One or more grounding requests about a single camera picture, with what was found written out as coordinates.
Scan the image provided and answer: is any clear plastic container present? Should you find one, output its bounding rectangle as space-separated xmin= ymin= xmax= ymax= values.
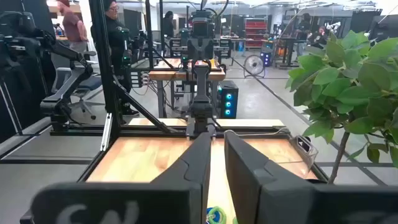
xmin=287 ymin=134 xmax=320 ymax=180

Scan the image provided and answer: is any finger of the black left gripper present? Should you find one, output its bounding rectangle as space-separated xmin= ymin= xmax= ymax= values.
xmin=200 ymin=37 xmax=215 ymax=62
xmin=187 ymin=37 xmax=201 ymax=62

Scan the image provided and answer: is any round floor fan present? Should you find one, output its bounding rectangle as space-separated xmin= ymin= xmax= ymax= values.
xmin=243 ymin=54 xmax=266 ymax=78

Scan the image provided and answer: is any green potted plant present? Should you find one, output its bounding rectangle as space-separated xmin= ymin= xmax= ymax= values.
xmin=285 ymin=29 xmax=398 ymax=184

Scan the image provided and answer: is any black computer tower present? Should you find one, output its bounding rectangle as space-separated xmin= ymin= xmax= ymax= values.
xmin=217 ymin=80 xmax=239 ymax=119

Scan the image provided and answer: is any black aluminium rig frame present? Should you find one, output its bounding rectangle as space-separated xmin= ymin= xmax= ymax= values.
xmin=49 ymin=0 xmax=330 ymax=184

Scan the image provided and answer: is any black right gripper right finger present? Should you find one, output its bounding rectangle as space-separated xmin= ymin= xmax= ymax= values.
xmin=223 ymin=130 xmax=398 ymax=224

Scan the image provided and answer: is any grey office chair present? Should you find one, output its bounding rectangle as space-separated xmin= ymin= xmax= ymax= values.
xmin=52 ymin=67 xmax=106 ymax=121

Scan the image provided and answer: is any wooden workbench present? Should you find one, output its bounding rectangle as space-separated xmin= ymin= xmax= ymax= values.
xmin=148 ymin=57 xmax=226 ymax=119

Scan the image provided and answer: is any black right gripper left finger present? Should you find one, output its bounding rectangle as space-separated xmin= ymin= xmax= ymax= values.
xmin=20 ymin=132 xmax=213 ymax=224

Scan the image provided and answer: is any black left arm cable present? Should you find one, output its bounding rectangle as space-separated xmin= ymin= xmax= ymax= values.
xmin=200 ymin=0 xmax=230 ymax=20

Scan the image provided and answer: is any person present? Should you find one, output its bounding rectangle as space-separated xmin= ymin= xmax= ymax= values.
xmin=102 ymin=0 xmax=141 ymax=118
xmin=163 ymin=11 xmax=175 ymax=39
xmin=307 ymin=26 xmax=328 ymax=48
xmin=295 ymin=12 xmax=312 ymax=57
xmin=57 ymin=0 xmax=90 ymax=54

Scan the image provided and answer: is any red storage shelf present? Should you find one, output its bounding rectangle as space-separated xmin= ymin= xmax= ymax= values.
xmin=244 ymin=17 xmax=268 ymax=49

